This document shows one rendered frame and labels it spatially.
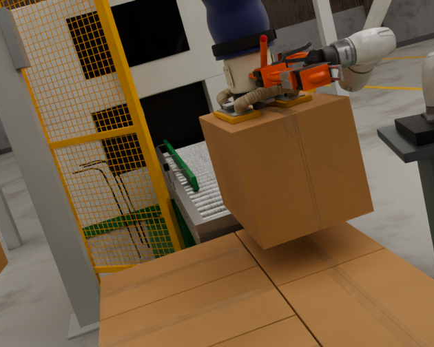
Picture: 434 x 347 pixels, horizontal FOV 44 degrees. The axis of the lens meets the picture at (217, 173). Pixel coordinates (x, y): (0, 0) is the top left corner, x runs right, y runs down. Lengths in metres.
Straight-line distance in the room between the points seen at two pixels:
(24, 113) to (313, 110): 1.69
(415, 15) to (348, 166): 11.23
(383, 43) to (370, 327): 0.86
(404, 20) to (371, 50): 11.10
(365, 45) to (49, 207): 1.91
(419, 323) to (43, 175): 2.09
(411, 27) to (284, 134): 11.31
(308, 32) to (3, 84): 10.14
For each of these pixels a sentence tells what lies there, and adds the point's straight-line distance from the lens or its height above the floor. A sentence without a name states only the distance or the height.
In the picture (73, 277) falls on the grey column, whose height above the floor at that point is 0.32.
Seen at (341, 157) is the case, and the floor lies 0.89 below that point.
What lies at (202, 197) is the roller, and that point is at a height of 0.55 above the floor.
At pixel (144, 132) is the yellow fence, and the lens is 3.00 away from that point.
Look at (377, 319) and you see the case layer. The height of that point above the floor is 0.54.
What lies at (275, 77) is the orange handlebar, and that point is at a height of 1.20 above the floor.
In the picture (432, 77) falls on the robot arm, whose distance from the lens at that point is 2.33.
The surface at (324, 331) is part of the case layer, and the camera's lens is 1.52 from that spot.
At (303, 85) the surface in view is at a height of 1.19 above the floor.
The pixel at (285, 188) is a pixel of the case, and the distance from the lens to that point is 1.72.
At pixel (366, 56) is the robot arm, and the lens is 1.78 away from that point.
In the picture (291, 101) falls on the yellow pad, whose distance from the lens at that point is 1.84.
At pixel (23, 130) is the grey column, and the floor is 1.17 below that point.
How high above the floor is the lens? 1.37
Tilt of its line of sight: 14 degrees down
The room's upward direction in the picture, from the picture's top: 16 degrees counter-clockwise
